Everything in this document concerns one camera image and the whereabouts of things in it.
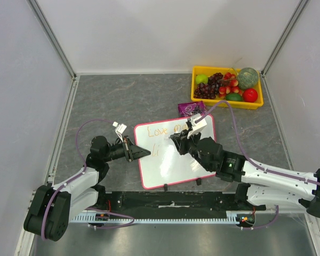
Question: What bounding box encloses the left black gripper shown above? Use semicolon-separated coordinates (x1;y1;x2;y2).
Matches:
103;135;150;162

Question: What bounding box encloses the pink framed whiteboard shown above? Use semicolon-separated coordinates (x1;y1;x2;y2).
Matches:
134;117;215;189

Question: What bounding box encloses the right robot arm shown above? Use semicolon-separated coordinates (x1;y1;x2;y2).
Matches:
170;130;320;218

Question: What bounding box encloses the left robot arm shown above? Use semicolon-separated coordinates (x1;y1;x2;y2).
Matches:
23;136;151;242

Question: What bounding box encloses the purple snack bag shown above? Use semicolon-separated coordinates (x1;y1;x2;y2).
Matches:
178;101;206;117

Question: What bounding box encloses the dark purple grape bunch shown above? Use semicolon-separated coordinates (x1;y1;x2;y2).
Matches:
194;73;223;100

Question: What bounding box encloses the green apple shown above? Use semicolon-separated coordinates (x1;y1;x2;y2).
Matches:
195;74;209;84

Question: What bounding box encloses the green mango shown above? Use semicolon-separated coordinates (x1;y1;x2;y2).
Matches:
226;93;243;102

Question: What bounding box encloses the red peach cluster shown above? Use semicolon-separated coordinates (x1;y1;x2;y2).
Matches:
218;72;243;99

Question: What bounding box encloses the red apple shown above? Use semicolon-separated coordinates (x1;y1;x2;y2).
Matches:
242;88;258;103

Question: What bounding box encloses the green netted melon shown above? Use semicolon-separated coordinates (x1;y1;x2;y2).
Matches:
237;67;259;90

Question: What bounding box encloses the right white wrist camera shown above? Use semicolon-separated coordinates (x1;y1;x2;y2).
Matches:
186;114;207;139

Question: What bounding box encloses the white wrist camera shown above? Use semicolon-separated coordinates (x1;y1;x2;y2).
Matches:
186;114;207;139
112;122;127;141

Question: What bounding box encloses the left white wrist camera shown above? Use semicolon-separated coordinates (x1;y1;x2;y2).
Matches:
112;122;127;141

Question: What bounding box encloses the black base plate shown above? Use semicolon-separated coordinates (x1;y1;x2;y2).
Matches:
91;191;266;220

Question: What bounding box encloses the light blue cable duct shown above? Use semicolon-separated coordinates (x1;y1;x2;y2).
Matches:
70;211;254;225

